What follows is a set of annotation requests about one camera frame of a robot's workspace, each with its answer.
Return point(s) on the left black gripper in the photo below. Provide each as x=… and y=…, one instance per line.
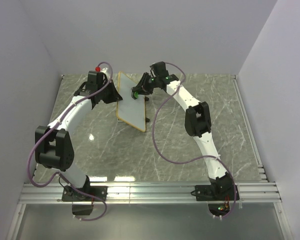
x=109, y=92

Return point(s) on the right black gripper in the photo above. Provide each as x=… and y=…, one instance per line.
x=143, y=90

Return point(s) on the yellow framed whiteboard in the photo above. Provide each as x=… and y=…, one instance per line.
x=129, y=110

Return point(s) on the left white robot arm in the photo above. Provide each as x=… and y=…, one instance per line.
x=53, y=147

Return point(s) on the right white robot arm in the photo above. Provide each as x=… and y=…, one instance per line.
x=197, y=122

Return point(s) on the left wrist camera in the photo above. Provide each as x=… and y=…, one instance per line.
x=105, y=71

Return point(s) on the aluminium right side rail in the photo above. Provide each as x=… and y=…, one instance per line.
x=260, y=166

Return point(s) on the aluminium rail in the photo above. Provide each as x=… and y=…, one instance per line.
x=151, y=193
x=260, y=166

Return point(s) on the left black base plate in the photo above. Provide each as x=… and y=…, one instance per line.
x=93, y=194

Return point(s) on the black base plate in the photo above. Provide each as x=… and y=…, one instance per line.
x=212, y=192
x=93, y=194

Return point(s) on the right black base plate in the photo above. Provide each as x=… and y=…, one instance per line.
x=212, y=192

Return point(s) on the aluminium front rail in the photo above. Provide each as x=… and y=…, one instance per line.
x=151, y=193

